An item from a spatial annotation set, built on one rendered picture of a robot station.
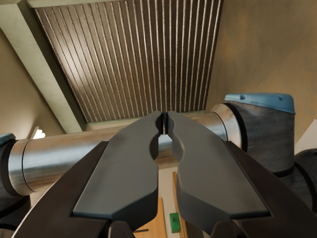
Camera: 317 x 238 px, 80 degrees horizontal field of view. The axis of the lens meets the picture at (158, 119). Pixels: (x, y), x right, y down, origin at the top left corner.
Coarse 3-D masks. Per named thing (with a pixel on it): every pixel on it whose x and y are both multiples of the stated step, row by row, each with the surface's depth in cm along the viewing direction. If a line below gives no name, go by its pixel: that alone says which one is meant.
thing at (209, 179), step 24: (168, 120) 12; (192, 120) 11; (192, 144) 9; (216, 144) 9; (192, 168) 8; (216, 168) 8; (240, 168) 8; (192, 192) 7; (216, 192) 7; (240, 192) 7; (192, 216) 7; (216, 216) 6; (240, 216) 6
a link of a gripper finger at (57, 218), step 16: (80, 160) 8; (96, 160) 8; (64, 176) 7; (80, 176) 7; (48, 192) 7; (64, 192) 7; (80, 192) 7; (32, 208) 6; (48, 208) 6; (64, 208) 6; (32, 224) 6; (48, 224) 6; (64, 224) 6; (80, 224) 6; (96, 224) 6
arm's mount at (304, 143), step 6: (312, 126) 53; (306, 132) 56; (312, 132) 54; (300, 138) 58; (306, 138) 56; (312, 138) 54; (300, 144) 59; (306, 144) 56; (312, 144) 54; (294, 150) 61; (300, 150) 59
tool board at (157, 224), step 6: (162, 210) 304; (156, 216) 298; (162, 216) 298; (150, 222) 292; (156, 222) 292; (162, 222) 292; (144, 228) 287; (150, 228) 287; (156, 228) 287; (162, 228) 286; (138, 234) 282; (144, 234) 282; (150, 234) 281; (156, 234) 281; (162, 234) 281
